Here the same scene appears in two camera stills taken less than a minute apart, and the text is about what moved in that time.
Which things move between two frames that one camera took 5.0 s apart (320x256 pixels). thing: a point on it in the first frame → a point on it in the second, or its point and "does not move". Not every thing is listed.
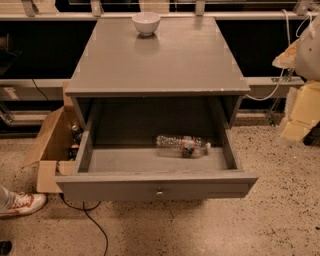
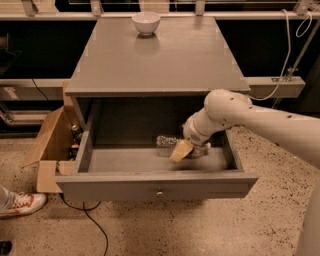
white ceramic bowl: [146, 22] does not move
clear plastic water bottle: [181, 146] does not move
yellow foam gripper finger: [287, 59] → [183, 147]
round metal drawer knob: [159, 193] does not move
